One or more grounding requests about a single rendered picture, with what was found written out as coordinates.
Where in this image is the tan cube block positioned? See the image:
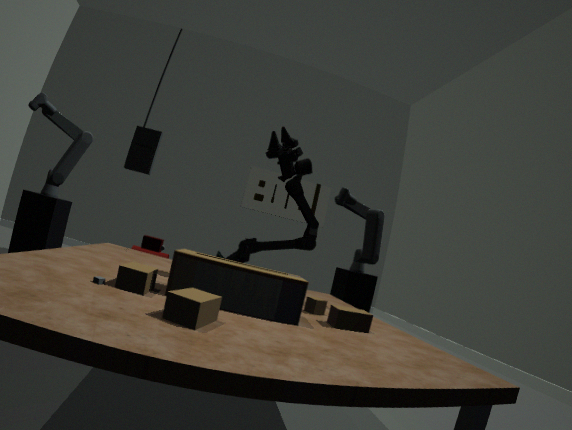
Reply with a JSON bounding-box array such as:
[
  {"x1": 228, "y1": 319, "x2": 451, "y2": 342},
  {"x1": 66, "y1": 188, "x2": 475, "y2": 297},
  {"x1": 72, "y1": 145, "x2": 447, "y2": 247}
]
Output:
[
  {"x1": 162, "y1": 288, "x2": 222, "y2": 330},
  {"x1": 327, "y1": 305, "x2": 373, "y2": 333},
  {"x1": 115, "y1": 262, "x2": 158, "y2": 296}
]

